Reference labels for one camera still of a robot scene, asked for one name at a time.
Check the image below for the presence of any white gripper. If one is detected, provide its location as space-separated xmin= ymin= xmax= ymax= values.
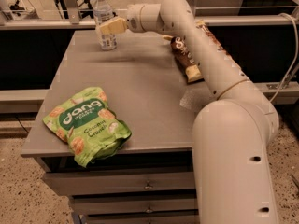
xmin=98 ymin=4 xmax=163 ymax=35

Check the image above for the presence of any clear blue plastic water bottle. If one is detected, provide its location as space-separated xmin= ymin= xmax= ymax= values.
xmin=93 ymin=0 xmax=117 ymax=50

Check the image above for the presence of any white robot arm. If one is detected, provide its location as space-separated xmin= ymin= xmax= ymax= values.
xmin=97 ymin=0 xmax=279 ymax=224

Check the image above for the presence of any brown sea salt chips bag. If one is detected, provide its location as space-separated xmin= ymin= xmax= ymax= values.
xmin=163 ymin=20 xmax=232 ymax=83

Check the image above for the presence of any green Dang coconut chips bag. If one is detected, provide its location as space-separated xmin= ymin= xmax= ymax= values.
xmin=43 ymin=87 xmax=132 ymax=168

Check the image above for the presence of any grey drawer cabinet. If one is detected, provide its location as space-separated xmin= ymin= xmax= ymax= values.
xmin=21 ymin=27 xmax=269 ymax=224

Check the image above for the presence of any metal railing frame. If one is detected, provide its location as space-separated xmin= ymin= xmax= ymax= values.
xmin=0 ymin=0 xmax=299 ymax=31

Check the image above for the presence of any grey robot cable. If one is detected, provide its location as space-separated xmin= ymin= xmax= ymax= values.
xmin=269 ymin=12 xmax=299 ymax=104

